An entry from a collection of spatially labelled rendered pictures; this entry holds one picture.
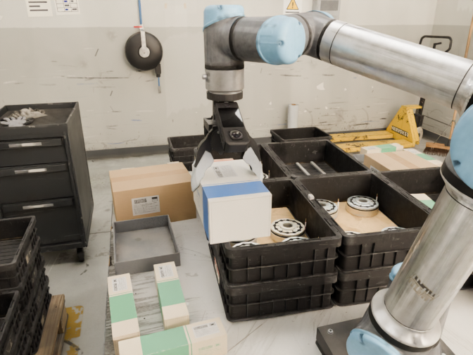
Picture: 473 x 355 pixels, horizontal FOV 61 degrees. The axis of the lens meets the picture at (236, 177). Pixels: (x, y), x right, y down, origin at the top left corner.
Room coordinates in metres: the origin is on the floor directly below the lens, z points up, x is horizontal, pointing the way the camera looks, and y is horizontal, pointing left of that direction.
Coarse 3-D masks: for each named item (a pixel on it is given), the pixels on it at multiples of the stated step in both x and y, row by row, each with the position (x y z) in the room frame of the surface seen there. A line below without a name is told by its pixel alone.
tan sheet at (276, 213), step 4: (272, 208) 1.22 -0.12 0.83; (276, 208) 1.22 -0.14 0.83; (280, 208) 1.22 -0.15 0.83; (284, 208) 1.22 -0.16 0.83; (272, 212) 1.19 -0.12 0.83; (276, 212) 1.19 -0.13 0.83; (280, 212) 1.19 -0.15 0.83; (284, 212) 1.19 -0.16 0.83; (288, 212) 1.19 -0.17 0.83; (272, 216) 1.16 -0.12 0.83; (276, 216) 1.16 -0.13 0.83; (280, 216) 1.16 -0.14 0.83; (284, 216) 1.16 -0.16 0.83; (288, 216) 1.16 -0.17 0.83; (292, 216) 1.16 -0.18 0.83; (272, 220) 1.13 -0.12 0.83; (268, 236) 1.04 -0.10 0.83; (260, 240) 1.01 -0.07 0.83; (264, 240) 1.01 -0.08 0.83; (268, 240) 1.01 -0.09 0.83; (272, 240) 1.01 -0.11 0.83
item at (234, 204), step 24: (192, 168) 0.84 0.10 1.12; (216, 168) 0.81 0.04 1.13; (240, 168) 0.81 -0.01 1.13; (216, 192) 0.69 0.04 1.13; (240, 192) 0.69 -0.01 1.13; (264, 192) 0.69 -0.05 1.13; (216, 216) 0.65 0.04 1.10; (240, 216) 0.66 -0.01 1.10; (264, 216) 0.67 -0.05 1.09; (216, 240) 0.65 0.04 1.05
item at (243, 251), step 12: (264, 180) 1.23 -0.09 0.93; (276, 180) 1.23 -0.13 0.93; (288, 180) 1.23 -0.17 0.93; (300, 192) 1.14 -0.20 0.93; (312, 204) 1.05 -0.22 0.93; (324, 216) 0.97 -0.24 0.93; (300, 240) 0.85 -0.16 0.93; (312, 240) 0.85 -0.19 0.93; (324, 240) 0.85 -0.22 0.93; (336, 240) 0.86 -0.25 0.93; (228, 252) 0.81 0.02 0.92; (240, 252) 0.81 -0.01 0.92; (252, 252) 0.82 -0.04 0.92; (264, 252) 0.82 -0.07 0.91; (276, 252) 0.83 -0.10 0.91; (288, 252) 0.83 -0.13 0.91
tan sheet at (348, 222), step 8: (344, 208) 1.22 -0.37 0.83; (344, 216) 1.16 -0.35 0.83; (352, 216) 1.16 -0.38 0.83; (376, 216) 1.16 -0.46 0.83; (384, 216) 1.16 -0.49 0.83; (344, 224) 1.11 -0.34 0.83; (352, 224) 1.11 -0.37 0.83; (360, 224) 1.11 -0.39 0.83; (368, 224) 1.11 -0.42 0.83; (376, 224) 1.11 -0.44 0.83; (384, 224) 1.11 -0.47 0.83; (392, 224) 1.11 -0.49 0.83; (360, 232) 1.06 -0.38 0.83
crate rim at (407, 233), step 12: (300, 180) 1.24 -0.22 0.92; (384, 180) 1.23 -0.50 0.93; (396, 192) 1.14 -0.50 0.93; (336, 228) 0.91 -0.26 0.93; (408, 228) 0.91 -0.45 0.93; (420, 228) 0.91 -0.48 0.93; (348, 240) 0.87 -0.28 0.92; (360, 240) 0.87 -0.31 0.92; (372, 240) 0.88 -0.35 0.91; (384, 240) 0.88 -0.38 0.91
